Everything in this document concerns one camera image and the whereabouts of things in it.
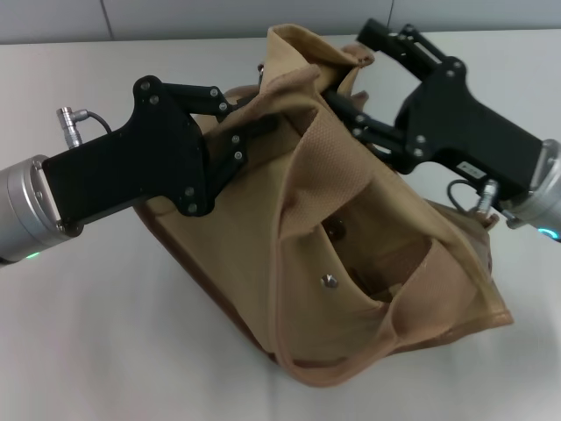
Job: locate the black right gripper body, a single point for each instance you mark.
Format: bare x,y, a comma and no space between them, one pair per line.
456,123

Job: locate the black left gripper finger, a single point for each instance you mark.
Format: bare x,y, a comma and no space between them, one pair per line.
201,100
232,153

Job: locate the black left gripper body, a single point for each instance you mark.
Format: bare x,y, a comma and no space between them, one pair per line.
140,162

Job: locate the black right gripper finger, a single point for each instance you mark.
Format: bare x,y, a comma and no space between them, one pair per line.
372,131
407,46

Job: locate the khaki canvas food bag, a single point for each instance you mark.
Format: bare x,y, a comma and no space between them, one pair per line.
263,263

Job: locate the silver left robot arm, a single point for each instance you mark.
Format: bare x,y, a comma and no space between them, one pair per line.
22,206

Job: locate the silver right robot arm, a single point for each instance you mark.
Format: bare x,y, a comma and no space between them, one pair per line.
541,197

